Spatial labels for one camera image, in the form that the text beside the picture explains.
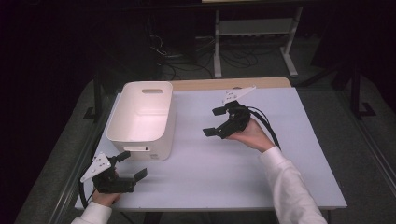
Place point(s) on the person's right hand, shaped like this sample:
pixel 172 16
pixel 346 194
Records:
pixel 253 135

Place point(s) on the white plastic storage bin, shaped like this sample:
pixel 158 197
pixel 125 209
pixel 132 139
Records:
pixel 141 121

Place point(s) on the black metal stand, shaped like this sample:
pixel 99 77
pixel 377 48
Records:
pixel 95 99
pixel 358 93

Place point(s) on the person's left hand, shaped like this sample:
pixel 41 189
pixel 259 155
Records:
pixel 104 198

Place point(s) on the white metal stand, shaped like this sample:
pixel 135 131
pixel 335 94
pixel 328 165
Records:
pixel 255 28

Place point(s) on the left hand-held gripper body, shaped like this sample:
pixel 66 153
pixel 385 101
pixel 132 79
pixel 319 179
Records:
pixel 107 179

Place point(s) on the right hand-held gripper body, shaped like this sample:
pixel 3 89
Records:
pixel 236 116

